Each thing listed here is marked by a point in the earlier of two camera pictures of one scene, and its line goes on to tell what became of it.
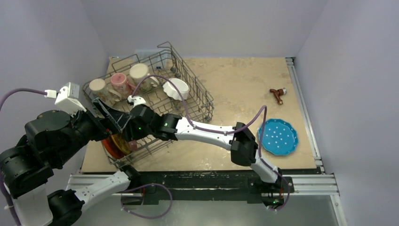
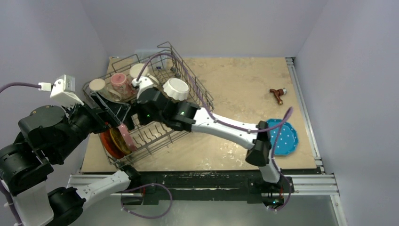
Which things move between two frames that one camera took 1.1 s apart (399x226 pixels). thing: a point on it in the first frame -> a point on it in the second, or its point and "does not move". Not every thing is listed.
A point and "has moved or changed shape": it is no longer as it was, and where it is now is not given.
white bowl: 171,91 does not move
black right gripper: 131,125 -> 145,98
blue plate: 279,137 does not move
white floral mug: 138,72 has moved or changed shape
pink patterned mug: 121,86 does not move
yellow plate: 123,144 does not move
